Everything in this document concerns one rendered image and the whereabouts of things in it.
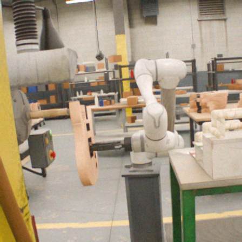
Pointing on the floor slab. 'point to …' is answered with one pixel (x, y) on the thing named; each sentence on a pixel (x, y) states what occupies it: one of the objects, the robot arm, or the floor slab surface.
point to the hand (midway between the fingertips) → (91, 147)
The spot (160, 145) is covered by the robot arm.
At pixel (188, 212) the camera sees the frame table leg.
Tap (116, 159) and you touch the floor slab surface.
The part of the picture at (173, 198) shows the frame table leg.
